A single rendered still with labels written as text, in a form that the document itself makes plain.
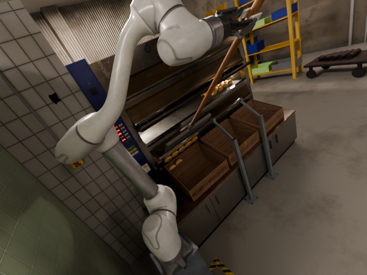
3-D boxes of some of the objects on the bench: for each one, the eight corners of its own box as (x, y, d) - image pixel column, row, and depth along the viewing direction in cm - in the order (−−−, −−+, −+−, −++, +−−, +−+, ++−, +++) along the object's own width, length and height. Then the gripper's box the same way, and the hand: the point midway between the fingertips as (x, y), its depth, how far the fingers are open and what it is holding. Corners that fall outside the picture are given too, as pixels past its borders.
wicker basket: (205, 154, 235) (198, 138, 223) (231, 133, 255) (226, 117, 243) (232, 166, 195) (225, 147, 183) (260, 139, 216) (256, 121, 203)
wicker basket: (171, 182, 212) (162, 166, 200) (203, 156, 232) (197, 140, 220) (194, 202, 172) (184, 184, 160) (230, 169, 192) (224, 150, 180)
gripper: (195, 27, 60) (236, 10, 69) (226, 57, 57) (265, 35, 67) (202, 3, 53) (247, -11, 62) (237, 36, 50) (278, 16, 60)
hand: (250, 15), depth 63 cm, fingers closed on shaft, 3 cm apart
